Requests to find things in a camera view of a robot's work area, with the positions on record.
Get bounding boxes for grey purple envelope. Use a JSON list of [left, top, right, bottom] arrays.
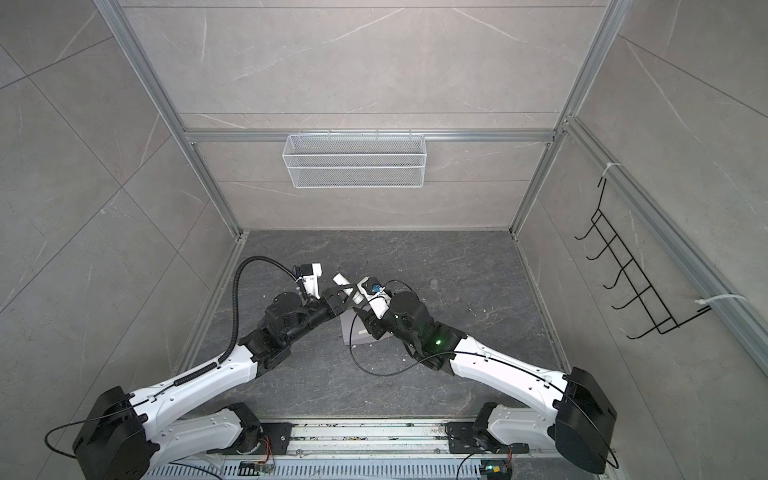
[[340, 310, 376, 346]]

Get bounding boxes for white glue stick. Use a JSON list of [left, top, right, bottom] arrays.
[[333, 273, 357, 296]]

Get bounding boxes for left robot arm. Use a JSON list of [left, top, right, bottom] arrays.
[[72, 286, 363, 479]]

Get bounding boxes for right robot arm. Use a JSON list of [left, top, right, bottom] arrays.
[[351, 289, 619, 474]]

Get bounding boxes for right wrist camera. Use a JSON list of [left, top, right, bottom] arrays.
[[353, 276, 391, 319]]

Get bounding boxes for aluminium rail frame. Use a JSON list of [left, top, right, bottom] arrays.
[[155, 418, 619, 460]]

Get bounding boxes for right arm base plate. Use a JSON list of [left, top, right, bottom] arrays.
[[444, 422, 483, 455]]

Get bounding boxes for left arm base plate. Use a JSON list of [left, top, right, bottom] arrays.
[[251, 422, 293, 457]]

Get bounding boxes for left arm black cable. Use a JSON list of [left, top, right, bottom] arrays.
[[173, 256, 298, 385]]

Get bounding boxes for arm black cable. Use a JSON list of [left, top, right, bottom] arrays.
[[348, 278, 620, 470], [173, 256, 298, 385]]

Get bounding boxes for white vented cable duct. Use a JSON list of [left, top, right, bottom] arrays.
[[145, 459, 484, 479]]

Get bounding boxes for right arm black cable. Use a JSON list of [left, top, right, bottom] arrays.
[[348, 278, 620, 470]]

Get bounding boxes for black wire hook rack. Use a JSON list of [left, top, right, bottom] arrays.
[[574, 178, 712, 340]]

